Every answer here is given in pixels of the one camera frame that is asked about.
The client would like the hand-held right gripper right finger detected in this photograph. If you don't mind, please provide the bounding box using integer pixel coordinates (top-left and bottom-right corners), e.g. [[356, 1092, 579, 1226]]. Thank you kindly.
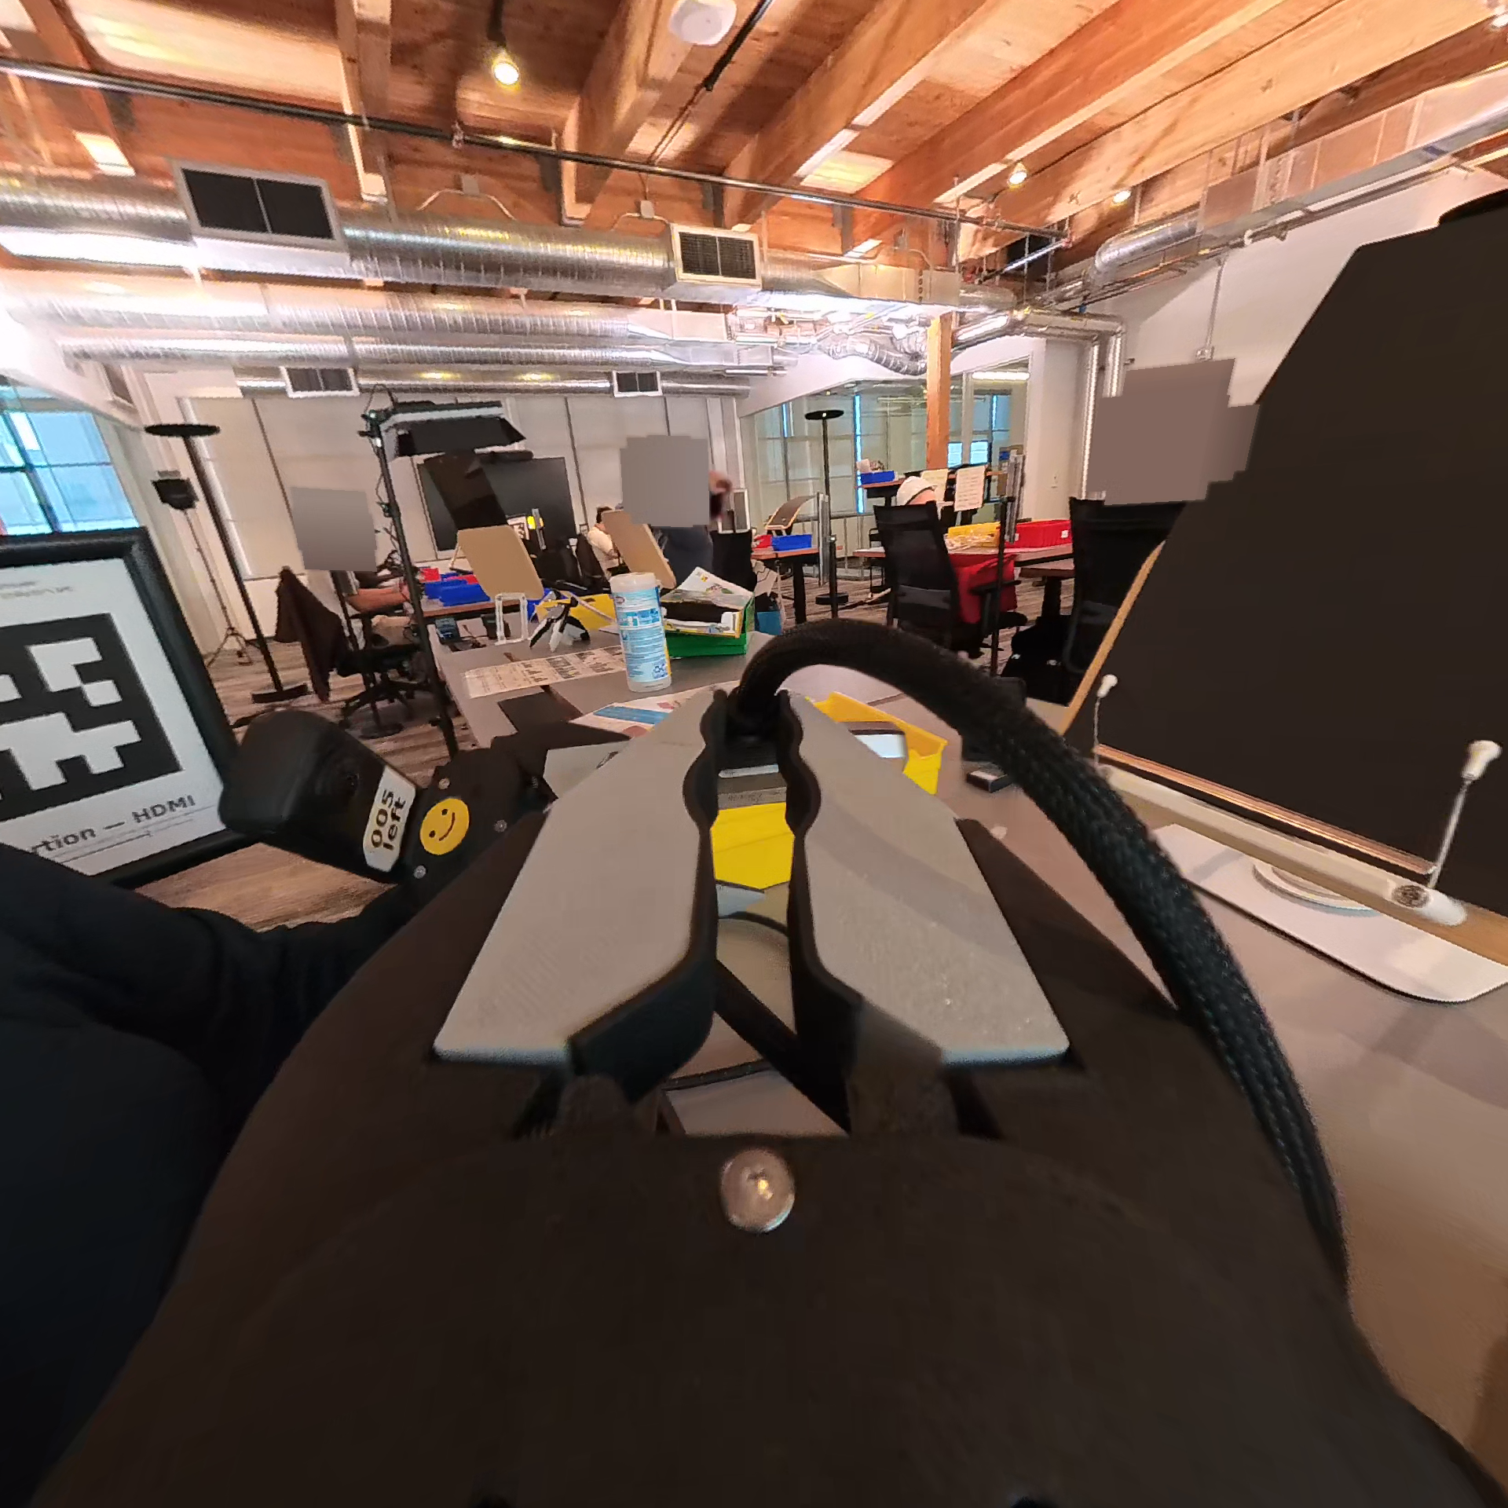
[[776, 690, 1071, 1065]]

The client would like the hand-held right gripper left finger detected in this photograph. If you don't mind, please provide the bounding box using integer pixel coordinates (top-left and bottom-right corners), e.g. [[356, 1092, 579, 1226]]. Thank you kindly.
[[434, 690, 723, 1070]]

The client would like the yellow plastic bin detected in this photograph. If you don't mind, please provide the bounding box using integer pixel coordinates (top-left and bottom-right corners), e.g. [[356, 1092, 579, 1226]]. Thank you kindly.
[[707, 695, 946, 891]]

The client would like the metal hdmi port hub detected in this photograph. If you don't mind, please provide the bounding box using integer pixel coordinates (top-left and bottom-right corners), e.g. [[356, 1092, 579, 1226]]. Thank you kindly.
[[707, 619, 1350, 1273]]

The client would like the person's left forearm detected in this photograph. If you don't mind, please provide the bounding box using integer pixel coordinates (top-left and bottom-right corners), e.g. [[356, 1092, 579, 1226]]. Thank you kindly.
[[0, 842, 408, 1508]]

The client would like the printed sheet in plastic sleeve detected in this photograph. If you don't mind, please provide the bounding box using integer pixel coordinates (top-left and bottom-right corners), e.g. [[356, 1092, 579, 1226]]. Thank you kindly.
[[463, 644, 626, 698]]

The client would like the blue white wipes canister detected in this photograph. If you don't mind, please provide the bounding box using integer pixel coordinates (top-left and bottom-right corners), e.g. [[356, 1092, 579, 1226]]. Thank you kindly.
[[610, 572, 675, 695]]

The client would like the tan board on stand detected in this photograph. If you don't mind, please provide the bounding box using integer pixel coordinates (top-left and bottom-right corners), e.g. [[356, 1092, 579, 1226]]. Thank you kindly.
[[605, 508, 681, 589], [457, 522, 546, 603]]

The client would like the green plastic bin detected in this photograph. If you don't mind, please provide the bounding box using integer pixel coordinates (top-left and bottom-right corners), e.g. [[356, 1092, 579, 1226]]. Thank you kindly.
[[660, 567, 755, 660]]

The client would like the black tv screen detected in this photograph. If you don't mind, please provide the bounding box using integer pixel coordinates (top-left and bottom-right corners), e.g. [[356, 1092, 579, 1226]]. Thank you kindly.
[[415, 457, 579, 555]]

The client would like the black light stand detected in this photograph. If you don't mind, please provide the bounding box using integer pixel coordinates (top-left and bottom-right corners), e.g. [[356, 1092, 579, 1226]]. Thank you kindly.
[[144, 420, 310, 706], [803, 408, 852, 608]]

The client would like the black studio light on stand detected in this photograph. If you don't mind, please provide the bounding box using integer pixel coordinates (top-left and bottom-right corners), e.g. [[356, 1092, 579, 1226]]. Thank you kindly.
[[358, 399, 529, 759]]

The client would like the glass window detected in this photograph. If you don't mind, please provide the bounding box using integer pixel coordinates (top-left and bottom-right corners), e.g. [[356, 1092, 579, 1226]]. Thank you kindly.
[[0, 375, 139, 538]]

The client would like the black board on white stand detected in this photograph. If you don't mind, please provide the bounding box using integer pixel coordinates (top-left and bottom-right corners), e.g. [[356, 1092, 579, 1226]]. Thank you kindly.
[[1059, 211, 1508, 1004]]

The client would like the ceiling vent grille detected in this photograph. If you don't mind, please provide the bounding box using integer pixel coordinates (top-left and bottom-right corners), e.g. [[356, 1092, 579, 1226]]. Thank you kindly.
[[670, 225, 764, 288], [177, 163, 345, 241]]

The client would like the silver ventilation duct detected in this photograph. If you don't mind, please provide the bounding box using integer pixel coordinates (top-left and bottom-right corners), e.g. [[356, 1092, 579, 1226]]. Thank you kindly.
[[0, 177, 944, 301], [0, 277, 755, 378]]

